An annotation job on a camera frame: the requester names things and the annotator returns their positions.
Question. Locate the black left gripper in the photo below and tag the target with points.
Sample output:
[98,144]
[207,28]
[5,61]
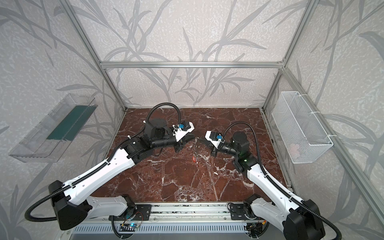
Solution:
[179,141]

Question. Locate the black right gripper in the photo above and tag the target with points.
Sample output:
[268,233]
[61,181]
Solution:
[213,147]

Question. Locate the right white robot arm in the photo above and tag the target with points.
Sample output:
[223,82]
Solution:
[297,219]

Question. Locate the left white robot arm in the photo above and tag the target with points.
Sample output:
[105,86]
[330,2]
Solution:
[77,204]

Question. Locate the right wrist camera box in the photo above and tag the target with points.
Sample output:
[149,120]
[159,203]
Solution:
[215,138]

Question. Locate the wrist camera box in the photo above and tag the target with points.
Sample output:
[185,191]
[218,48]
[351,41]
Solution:
[181,130]
[215,138]

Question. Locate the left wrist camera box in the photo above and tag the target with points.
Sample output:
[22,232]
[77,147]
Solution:
[181,130]

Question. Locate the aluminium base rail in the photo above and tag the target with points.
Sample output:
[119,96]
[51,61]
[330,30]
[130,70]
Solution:
[195,212]

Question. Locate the white wire mesh basket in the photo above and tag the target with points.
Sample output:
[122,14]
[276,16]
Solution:
[301,131]

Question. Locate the white slotted cable duct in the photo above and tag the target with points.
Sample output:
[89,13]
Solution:
[175,228]

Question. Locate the clear plastic wall bin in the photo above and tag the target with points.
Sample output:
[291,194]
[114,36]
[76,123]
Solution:
[48,141]

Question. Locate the aluminium frame profiles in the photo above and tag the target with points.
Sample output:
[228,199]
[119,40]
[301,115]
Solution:
[361,181]

